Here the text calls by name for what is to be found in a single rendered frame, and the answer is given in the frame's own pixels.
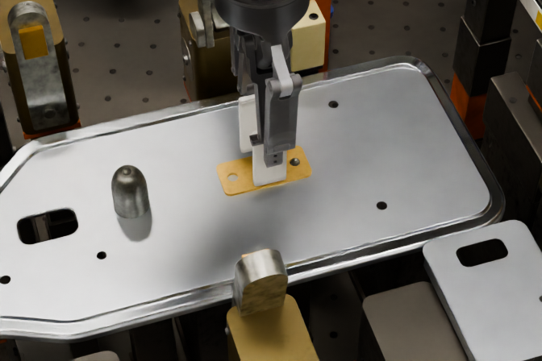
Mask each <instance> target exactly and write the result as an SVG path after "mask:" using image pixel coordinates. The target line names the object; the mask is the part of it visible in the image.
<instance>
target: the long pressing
mask: <svg viewBox="0 0 542 361"><path fill-rule="evenodd" d="M301 78H302V89H301V92H300V94H299V95H298V119H297V132H296V144H295V146H300V147H301V148H302V149H303V151H304V153H305V155H306V158H307V160H308V162H309V165H310V166H311V170H312V174H311V176H309V177H307V178H304V179H300V180H294V181H291V182H287V183H284V184H280V185H274V186H271V187H268V188H264V189H258V190H255V191H252V192H248V193H241V194H238V195H235V196H227V195H226V194H225V193H224V191H223V187H222V185H221V183H220V180H219V177H218V174H217V172H216V167H217V165H218V164H221V163H225V162H228V161H233V160H238V159H242V158H245V157H249V156H252V151H249V152H245V153H243V152H241V150H240V121H239V98H241V97H243V95H240V92H238V91H237V92H234V93H227V94H224V95H220V96H216V97H212V98H206V99H202V100H199V101H195V102H189V103H186V104H181V105H178V106H171V107H168V108H164V109H160V110H154V111H150V112H147V113H143V114H137V115H133V116H129V117H126V118H120V119H116V120H112V121H109V122H102V123H99V124H94V125H91V126H87V127H81V128H77V129H73V130H70V131H63V132H60V133H56V134H53V135H46V136H43V137H39V138H37V139H33V140H31V141H29V142H27V143H25V144H24V145H23V146H21V147H20V148H19V149H17V150H16V151H15V152H14V154H13V155H12V156H11V157H10V159H9V160H8V161H7V162H5V164H4V165H3V166H2V167H1V169H0V279H1V278H2V277H4V276H9V277H10V278H11V281H10V283H9V284H1V283H0V338H10V339H20V340H29V341H38V342H56V343H75V342H84V341H87V340H90V339H94V338H99V337H102V336H106V335H108V334H114V333H118V332H120V331H124V330H129V329H132V328H136V327H139V326H144V325H147V324H151V323H153V322H159V321H163V320H165V319H169V318H172V317H177V316H181V315H184V314H188V313H192V312H196V311H199V310H202V309H208V308H210V307H214V306H217V305H222V304H226V303H229V302H232V294H233V285H234V276H235V267H236V263H237V262H238V261H239V260H241V258H242V255H245V254H248V253H252V252H255V251H260V250H264V249H267V248H268V249H270V250H277V251H279V252H280V253H281V257H282V260H283V263H284V265H285V268H286V272H287V275H288V277H289V279H288V284H287V287H290V286H292V285H296V284H301V283H304V282H307V281H311V280H316V279H319V278H323V277H325V276H331V275H335V274H337V273H341V272H346V271H349V270H353V269H356V268H361V267H364V266H368V265H370V264H374V263H380V262H382V261H386V260H389V259H394V258H398V257H401V256H404V255H409V254H413V253H416V252H419V251H422V250H423V247H424V245H425V244H426V243H429V242H431V241H433V240H437V239H442V238H445V237H448V236H452V235H455V234H460V233H464V232H466V231H470V230H476V229H479V228H482V227H485V226H491V225H494V224H497V223H500V221H501V219H502V216H503V214H504V211H505V206H506V200H505V196H504V193H503V191H502V188H501V186H500V185H499V183H498V181H497V180H496V178H495V176H494V174H493V173H492V171H491V169H490V167H489V165H488V164H487V162H486V160H485V158H484V156H483V154H482V153H481V151H480V149H479V148H478V146H477V144H476V143H475V141H474V139H473V136H472V135H471V134H470V132H469V130H468V128H467V126H466V125H465V123H464V121H463V119H462V118H461V116H460V114H459V112H458V111H457V108H456V107H455V106H454V104H453V102H452V100H451V98H450V97H449V95H448V93H447V91H446V89H445V88H444V86H443V84H442V82H441V81H440V79H439V78H438V76H437V75H436V74H435V73H434V71H433V70H432V69H431V68H430V67H429V66H428V65H427V64H426V63H425V62H423V61H422V60H421V59H419V58H416V57H413V56H404V55H399V56H387V57H384V58H380V59H376V60H370V61H366V62H363V63H359V64H353V65H349V66H345V67H342V68H335V69H332V70H327V71H324V72H321V73H314V74H311V75H307V76H303V77H301ZM329 102H337V103H338V106H337V107H336V108H331V107H330V106H329V105H328V104H329ZM126 164H130V165H133V166H136V167H137V168H138V169H139V170H140V171H141V172H142V173H143V174H144V177H145V179H146V181H147V186H148V198H149V201H150V206H149V208H148V211H147V212H146V213H145V214H143V215H142V216H140V217H138V218H132V219H129V218H123V217H120V216H119V215H118V214H117V213H116V212H115V210H114V202H113V197H112V192H111V180H112V176H113V175H114V173H115V171H116V170H117V169H118V168H119V167H121V166H123V165H126ZM378 202H384V203H386V204H387V208H386V209H385V210H380V209H378V208H377V203H378ZM62 210H68V211H70V212H72V213H73V215H74V217H75V220H76V224H77V229H76V230H75V232H73V233H72V234H69V235H66V236H62V237H59V238H55V239H49V240H46V241H43V242H39V243H33V244H26V243H24V242H23V241H22V239H21V236H20V232H19V225H20V224H21V222H23V221H24V220H27V219H29V218H36V217H39V216H43V215H46V214H52V213H55V212H59V211H62ZM99 252H106V254H107V257H106V258H105V259H98V258H97V254H98V253H99Z"/></svg>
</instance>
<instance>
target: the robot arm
mask: <svg viewBox="0 0 542 361"><path fill-rule="evenodd" d="M309 4H310V0H215V8H216V10H217V12H218V14H219V16H220V17H221V18H222V20H223V21H224V22H226V23H227V24H228V25H229V28H230V42H231V71H232V73H233V74H234V76H238V84H237V89H238V92H240V95H243V97H241V98H239V121H240V150H241V152H243V153H245V152H249V151H252V177H253V184H254V185H255V186H260V185H267V184H270V183H273V182H277V181H283V180H285V179H286V153H287V151H288V150H290V149H294V148H295V144H296V132H297V119H298V95H299V94H300V92H301V89H302V78H301V77H300V75H299V74H295V73H291V64H290V49H291V48H292V47H293V36H292V31H291V29H292V28H293V27H294V26H295V25H296V24H297V23H298V22H299V21H300V20H301V19H302V18H303V17H304V15H305V14H306V12H307V10H308V7H309Z"/></svg>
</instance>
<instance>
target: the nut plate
mask: <svg viewBox="0 0 542 361"><path fill-rule="evenodd" d="M293 158H298V159H299V162H300V165H298V166H292V165H291V164H290V161H291V160H292V159H293ZM216 172H217V174H218V177H219V180H220V183H221V185H222V187H223V191H224V193H225V194H226V195H227V196H235V195H238V194H241V193H248V192H252V191H255V190H258V189H264V188H268V187H271V186H274V185H280V184H284V183H287V182H291V181H296V180H300V179H304V178H307V177H309V176H311V174H312V170H311V166H310V165H309V162H308V160H307V158H306V155H305V153H304V151H303V149H302V148H301V147H300V146H295V148H294V149H290V150H288V151H287V153H286V179H285V180H280V181H277V182H273V183H270V184H267V185H260V186H255V185H254V184H253V177H252V156H249V157H245V158H242V159H238V160H233V161H228V162H225V163H221V164H218V165H217V167H216ZM230 175H236V176H238V179H237V180H235V181H230V180H228V177H229V176H230Z"/></svg>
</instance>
